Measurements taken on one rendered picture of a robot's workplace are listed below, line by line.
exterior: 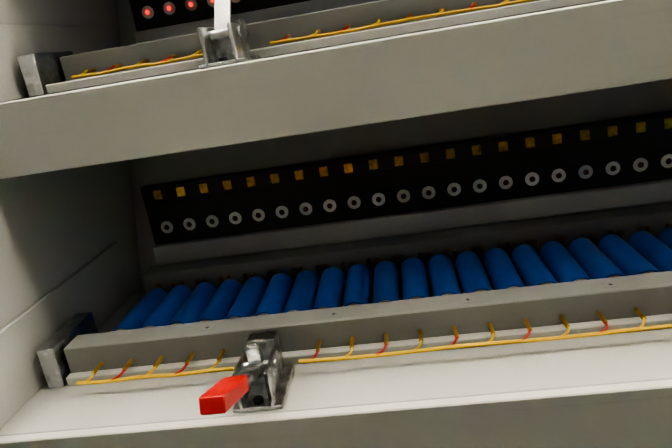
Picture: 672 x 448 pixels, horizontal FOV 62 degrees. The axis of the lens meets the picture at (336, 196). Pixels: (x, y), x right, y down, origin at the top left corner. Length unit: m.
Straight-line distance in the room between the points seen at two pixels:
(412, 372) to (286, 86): 0.18
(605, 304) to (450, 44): 0.17
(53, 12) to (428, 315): 0.37
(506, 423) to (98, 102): 0.29
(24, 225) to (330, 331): 0.22
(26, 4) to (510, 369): 0.41
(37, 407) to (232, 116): 0.22
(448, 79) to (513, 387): 0.17
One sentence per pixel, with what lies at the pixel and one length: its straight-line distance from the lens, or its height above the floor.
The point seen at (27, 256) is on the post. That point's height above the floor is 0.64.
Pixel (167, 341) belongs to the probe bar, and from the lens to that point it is 0.38.
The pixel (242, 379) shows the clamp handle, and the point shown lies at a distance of 0.29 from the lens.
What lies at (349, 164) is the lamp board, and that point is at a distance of 0.45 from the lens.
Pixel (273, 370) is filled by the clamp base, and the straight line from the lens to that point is 0.33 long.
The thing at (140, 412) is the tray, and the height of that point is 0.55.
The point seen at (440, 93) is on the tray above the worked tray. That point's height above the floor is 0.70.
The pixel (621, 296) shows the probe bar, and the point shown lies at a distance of 0.36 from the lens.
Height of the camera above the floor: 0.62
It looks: 6 degrees up
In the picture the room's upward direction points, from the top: 7 degrees counter-clockwise
